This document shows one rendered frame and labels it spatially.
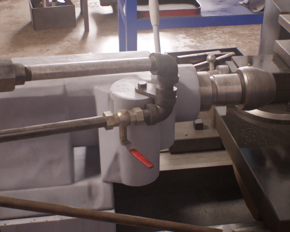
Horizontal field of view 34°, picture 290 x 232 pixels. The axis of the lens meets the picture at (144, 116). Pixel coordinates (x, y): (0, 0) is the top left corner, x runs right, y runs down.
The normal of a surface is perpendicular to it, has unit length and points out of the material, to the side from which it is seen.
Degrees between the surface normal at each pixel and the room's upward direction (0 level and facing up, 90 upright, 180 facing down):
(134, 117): 67
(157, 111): 45
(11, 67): 56
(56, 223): 90
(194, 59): 50
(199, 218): 13
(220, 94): 76
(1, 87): 101
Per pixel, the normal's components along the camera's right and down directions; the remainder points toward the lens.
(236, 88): 0.12, -0.03
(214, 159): 0.00, -0.87
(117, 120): 0.37, 0.08
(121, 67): 0.47, 0.29
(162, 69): 0.44, 0.57
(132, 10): 0.15, 0.49
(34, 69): 0.40, -0.32
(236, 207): 0.15, -0.77
